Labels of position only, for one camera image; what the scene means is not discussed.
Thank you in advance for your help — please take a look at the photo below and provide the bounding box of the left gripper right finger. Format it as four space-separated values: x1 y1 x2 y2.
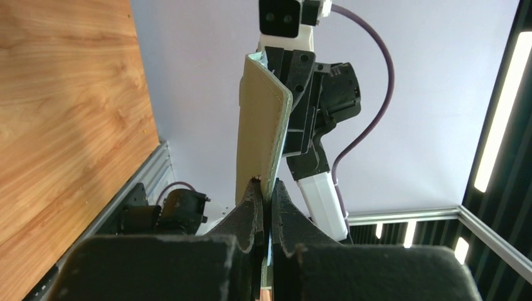
271 181 481 300

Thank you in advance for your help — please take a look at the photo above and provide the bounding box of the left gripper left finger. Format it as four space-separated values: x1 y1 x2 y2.
48 177 265 300

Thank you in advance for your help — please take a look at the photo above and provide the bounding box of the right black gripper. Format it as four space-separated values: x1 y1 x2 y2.
265 47 361 181

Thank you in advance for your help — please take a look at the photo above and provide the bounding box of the green card holder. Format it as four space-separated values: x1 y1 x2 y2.
235 51 294 204

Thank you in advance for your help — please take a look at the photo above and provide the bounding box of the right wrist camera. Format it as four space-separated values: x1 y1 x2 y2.
258 0 333 52

